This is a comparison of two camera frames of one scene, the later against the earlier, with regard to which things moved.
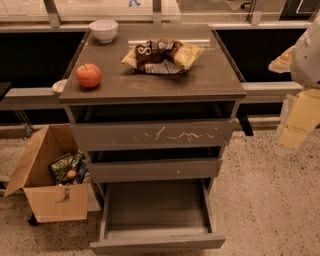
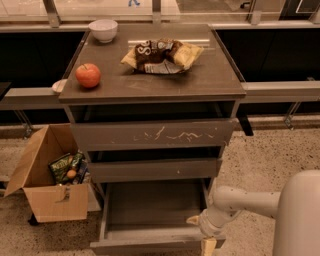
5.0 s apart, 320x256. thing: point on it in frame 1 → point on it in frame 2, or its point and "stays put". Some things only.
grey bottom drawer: (157, 214) stays put
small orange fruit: (71, 173) stays put
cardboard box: (53, 201) stays put
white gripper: (307, 63) → (206, 227)
